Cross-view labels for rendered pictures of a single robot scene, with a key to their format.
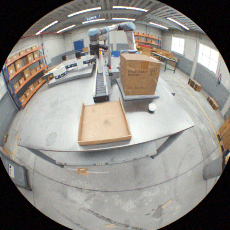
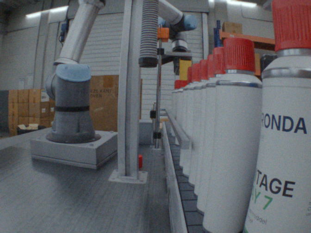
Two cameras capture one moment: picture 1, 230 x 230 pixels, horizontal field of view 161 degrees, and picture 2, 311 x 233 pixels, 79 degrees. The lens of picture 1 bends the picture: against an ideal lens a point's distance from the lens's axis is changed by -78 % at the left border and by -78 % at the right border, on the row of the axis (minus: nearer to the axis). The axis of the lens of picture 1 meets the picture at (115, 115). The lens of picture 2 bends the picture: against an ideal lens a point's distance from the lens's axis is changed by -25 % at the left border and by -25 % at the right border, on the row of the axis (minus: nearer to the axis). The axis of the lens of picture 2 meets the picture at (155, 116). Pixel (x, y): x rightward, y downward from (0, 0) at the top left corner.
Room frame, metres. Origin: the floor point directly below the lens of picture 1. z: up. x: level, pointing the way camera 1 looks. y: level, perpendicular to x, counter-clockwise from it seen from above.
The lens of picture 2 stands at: (1.92, 0.17, 1.02)
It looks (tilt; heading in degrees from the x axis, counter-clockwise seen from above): 5 degrees down; 187
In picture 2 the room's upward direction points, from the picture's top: 2 degrees clockwise
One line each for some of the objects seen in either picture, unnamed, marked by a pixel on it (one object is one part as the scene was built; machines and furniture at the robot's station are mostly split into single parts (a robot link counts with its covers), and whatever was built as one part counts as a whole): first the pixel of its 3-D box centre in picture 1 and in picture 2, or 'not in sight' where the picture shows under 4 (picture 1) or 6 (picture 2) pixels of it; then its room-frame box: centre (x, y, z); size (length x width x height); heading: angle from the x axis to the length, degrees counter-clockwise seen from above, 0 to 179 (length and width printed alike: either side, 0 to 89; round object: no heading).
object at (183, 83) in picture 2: not in sight; (185, 111); (1.20, 0.17, 0.98); 0.05 x 0.05 x 0.20
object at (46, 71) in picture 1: (50, 73); not in sight; (4.35, 3.63, 0.32); 1.20 x 0.83 x 0.64; 89
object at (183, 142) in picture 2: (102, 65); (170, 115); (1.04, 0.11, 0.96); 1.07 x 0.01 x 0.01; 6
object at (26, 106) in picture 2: not in sight; (37, 118); (-1.95, -2.67, 0.57); 1.20 x 0.85 x 1.14; 2
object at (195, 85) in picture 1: (195, 84); not in sight; (2.65, -3.82, 0.16); 0.65 x 0.54 x 0.32; 5
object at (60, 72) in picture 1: (59, 72); not in sight; (1.13, 0.76, 0.95); 0.20 x 0.20 x 0.14
